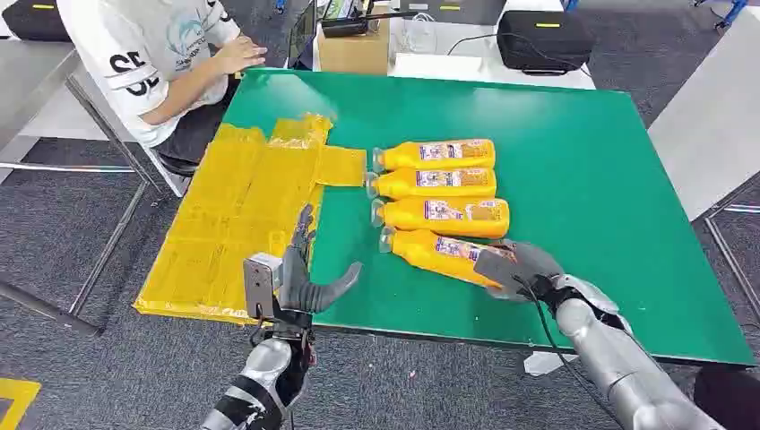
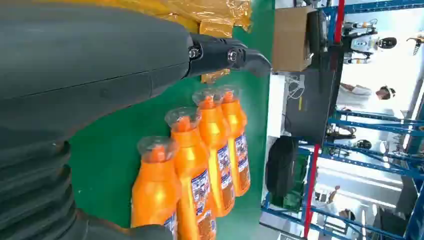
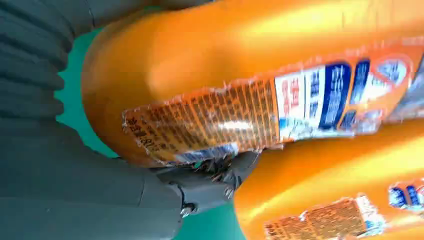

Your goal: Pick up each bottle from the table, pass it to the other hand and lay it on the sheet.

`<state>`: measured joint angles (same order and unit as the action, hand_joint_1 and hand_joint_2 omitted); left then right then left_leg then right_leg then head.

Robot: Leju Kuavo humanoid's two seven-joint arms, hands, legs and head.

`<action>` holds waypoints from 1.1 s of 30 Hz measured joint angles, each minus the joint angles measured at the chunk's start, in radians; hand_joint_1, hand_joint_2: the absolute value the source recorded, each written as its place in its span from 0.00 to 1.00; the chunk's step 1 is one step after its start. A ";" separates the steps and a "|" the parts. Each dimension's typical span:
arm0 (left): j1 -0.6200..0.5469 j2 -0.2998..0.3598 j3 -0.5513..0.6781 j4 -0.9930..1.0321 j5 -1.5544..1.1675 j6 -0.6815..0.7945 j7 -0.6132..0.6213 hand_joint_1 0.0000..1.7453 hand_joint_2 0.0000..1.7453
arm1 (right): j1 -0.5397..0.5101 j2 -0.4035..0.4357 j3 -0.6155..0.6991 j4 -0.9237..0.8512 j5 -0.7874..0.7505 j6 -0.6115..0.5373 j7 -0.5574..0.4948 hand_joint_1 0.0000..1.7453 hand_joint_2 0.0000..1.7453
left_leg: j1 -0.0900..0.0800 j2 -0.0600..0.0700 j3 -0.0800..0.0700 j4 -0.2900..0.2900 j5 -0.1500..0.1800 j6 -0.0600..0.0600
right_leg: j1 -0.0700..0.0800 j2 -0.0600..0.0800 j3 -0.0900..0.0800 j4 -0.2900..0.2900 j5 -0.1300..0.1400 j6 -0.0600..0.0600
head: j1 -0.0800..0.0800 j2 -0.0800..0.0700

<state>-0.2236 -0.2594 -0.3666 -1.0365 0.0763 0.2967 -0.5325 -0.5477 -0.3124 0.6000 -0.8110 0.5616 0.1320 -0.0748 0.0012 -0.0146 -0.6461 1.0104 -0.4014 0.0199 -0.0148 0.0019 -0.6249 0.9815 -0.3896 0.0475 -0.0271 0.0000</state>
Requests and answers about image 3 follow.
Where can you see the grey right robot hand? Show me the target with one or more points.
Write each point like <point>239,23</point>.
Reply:
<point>73,192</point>

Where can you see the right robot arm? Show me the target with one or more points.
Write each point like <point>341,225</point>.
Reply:
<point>30,59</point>

